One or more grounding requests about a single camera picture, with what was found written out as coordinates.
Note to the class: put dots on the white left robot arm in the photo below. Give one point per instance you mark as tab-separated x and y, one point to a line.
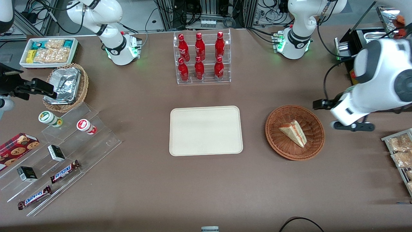
299	19

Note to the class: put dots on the red cola bottle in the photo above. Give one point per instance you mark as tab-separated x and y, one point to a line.
220	45
219	69
200	46
183	71
183	46
199	70

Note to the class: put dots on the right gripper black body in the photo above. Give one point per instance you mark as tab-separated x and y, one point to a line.
9	83

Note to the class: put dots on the small black box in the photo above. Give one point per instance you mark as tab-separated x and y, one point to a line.
56	153
27	174

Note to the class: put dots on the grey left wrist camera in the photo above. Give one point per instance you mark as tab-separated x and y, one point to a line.
352	126

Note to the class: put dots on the white power strip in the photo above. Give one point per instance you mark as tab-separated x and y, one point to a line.
207	23

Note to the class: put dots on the clear bag of fried snacks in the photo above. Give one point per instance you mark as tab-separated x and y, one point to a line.
402	159
410	187
409	174
399	143

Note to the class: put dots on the aluminium equipment frame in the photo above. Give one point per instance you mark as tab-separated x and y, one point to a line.
167	14

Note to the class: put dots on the red plaid cookie box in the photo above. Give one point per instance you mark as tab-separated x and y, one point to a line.
16	149

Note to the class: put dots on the round brown wicker basket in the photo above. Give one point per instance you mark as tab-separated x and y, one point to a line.
283	148

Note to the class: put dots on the steel food pan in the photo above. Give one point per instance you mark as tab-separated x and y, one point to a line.
376	36

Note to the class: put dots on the light tan wicker basket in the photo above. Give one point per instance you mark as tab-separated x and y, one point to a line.
84	87

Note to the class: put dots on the small clear cracker bag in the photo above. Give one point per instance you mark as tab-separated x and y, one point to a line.
54	43

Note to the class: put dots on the aluminium foil container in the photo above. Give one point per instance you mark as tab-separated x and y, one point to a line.
66	82

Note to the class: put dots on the tray of packaged snacks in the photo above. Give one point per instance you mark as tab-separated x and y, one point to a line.
386	139

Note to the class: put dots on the red lidded drink cup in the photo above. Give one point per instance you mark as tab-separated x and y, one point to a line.
84	125

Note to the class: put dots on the orange fried sausage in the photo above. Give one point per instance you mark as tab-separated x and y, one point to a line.
400	20
402	32

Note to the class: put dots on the Snickers chocolate bar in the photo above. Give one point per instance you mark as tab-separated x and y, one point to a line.
34	197
64	171

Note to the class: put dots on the large clear cracker bag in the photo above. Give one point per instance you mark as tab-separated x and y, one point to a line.
51	55

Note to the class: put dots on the black hot food warmer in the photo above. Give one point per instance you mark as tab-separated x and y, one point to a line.
355	45

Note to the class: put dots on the triangular sandwich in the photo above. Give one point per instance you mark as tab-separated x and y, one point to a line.
293	132

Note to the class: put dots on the beige plastic tray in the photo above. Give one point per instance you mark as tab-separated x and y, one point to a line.
206	130

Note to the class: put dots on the teal snack packet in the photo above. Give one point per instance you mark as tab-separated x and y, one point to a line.
37	45
68	43

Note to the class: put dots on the green lidded drink cup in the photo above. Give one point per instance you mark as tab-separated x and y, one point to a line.
46	117

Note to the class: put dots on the clear acrylic stepped display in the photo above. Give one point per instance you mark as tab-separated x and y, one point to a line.
96	141

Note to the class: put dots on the yellow snack packet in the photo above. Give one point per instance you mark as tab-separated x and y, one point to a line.
30	56

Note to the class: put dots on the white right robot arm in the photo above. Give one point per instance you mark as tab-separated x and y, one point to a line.
109	13

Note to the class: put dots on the clear acrylic bottle rack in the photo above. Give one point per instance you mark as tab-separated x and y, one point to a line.
209	81

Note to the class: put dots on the white rectangular snack bin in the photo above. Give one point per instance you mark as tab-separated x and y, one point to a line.
75	54

